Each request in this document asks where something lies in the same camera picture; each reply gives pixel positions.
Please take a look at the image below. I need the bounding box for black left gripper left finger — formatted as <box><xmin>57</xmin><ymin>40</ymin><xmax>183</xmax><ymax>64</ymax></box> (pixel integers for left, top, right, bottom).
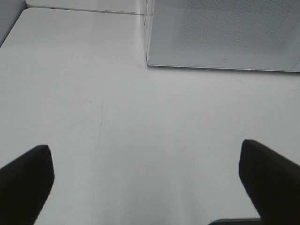
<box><xmin>0</xmin><ymin>145</ymin><xmax>55</xmax><ymax>225</ymax></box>

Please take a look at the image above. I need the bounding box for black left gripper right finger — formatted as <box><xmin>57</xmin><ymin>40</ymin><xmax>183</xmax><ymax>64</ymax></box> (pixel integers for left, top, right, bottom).
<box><xmin>239</xmin><ymin>140</ymin><xmax>300</xmax><ymax>225</ymax></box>

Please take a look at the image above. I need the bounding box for white microwave door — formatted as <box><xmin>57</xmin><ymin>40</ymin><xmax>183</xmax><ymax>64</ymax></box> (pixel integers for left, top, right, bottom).
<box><xmin>147</xmin><ymin>0</ymin><xmax>300</xmax><ymax>74</ymax></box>

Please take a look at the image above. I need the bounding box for white microwave oven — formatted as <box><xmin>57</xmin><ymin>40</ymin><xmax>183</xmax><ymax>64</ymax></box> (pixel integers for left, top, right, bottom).
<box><xmin>25</xmin><ymin>0</ymin><xmax>300</xmax><ymax>74</ymax></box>

